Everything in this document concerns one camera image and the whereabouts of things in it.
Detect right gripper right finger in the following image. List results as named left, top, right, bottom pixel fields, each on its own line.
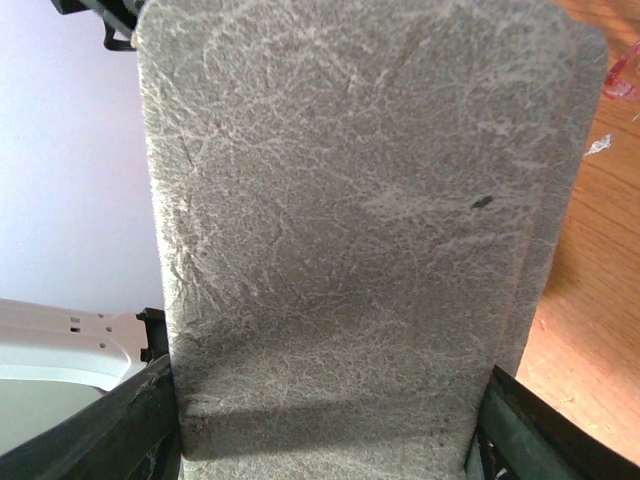
left=464, top=367, right=639, bottom=480

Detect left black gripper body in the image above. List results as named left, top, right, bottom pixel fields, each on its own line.
left=49, top=0, right=146, bottom=52

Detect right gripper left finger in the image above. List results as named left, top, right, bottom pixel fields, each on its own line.
left=1, top=355, right=181, bottom=479

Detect grey green-lined glasses case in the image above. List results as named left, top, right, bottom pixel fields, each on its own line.
left=136, top=1, right=608, bottom=479

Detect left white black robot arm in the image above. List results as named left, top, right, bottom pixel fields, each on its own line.
left=1, top=1, right=163, bottom=390

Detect far red transparent glasses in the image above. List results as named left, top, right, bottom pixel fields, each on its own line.
left=602, top=41, right=640, bottom=102

